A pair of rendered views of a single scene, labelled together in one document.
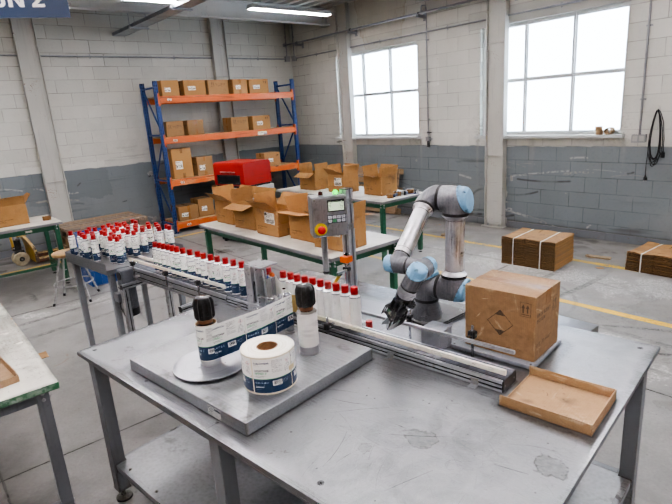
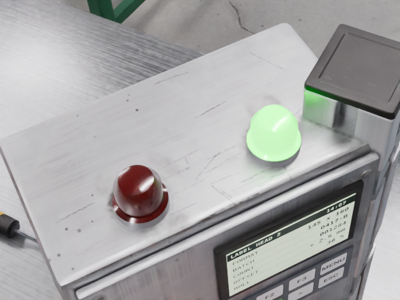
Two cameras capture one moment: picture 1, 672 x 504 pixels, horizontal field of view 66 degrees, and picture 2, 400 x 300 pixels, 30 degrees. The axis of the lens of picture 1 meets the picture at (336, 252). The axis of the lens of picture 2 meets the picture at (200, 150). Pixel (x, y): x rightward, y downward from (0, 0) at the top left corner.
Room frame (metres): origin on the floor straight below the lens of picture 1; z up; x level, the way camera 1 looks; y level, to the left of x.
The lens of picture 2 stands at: (2.17, 0.05, 1.77)
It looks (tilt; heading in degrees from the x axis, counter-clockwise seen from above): 54 degrees down; 351
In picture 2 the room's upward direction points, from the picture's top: 7 degrees counter-clockwise
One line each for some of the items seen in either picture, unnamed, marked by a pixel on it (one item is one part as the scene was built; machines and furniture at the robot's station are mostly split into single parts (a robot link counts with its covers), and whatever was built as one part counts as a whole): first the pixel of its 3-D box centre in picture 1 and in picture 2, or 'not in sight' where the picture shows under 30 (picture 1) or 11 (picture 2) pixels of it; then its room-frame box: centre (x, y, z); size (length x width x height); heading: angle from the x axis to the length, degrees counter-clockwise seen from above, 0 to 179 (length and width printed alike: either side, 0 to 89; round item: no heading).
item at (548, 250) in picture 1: (537, 248); not in sight; (5.77, -2.34, 0.16); 0.65 x 0.54 x 0.32; 44
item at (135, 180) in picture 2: not in sight; (138, 191); (2.36, 0.05, 1.49); 0.03 x 0.03 x 0.02
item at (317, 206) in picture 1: (328, 214); (202, 237); (2.38, 0.02, 1.38); 0.17 x 0.10 x 0.19; 102
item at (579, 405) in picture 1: (557, 397); not in sight; (1.57, -0.73, 0.85); 0.30 x 0.26 x 0.04; 47
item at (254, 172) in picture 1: (245, 200); not in sight; (7.92, 1.34, 0.61); 0.70 x 0.60 x 1.22; 51
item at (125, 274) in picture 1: (126, 292); not in sight; (3.49, 1.50, 0.71); 0.15 x 0.12 x 0.34; 137
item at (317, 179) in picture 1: (313, 175); not in sight; (7.54, 0.25, 0.97); 0.51 x 0.36 x 0.37; 133
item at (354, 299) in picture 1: (355, 308); not in sight; (2.19, -0.07, 0.98); 0.05 x 0.05 x 0.20
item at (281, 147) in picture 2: not in sight; (274, 130); (2.37, -0.02, 1.49); 0.03 x 0.03 x 0.02
